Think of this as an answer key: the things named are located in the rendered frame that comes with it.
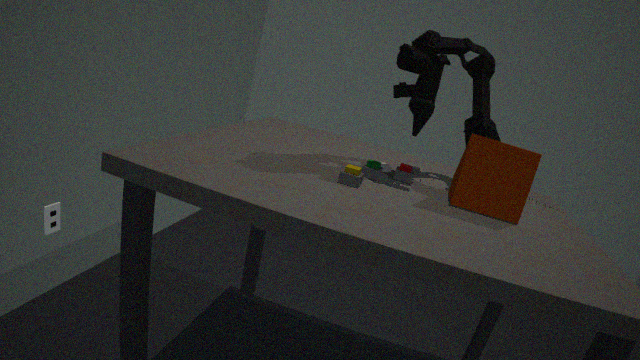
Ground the red button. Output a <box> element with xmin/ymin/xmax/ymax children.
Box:
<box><xmin>393</xmin><ymin>163</ymin><xmax>414</xmax><ymax>184</ymax></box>

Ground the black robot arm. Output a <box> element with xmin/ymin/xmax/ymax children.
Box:
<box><xmin>393</xmin><ymin>30</ymin><xmax>501</xmax><ymax>146</ymax></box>

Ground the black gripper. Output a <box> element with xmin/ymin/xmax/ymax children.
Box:
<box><xmin>409</xmin><ymin>75</ymin><xmax>440</xmax><ymax>136</ymax></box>

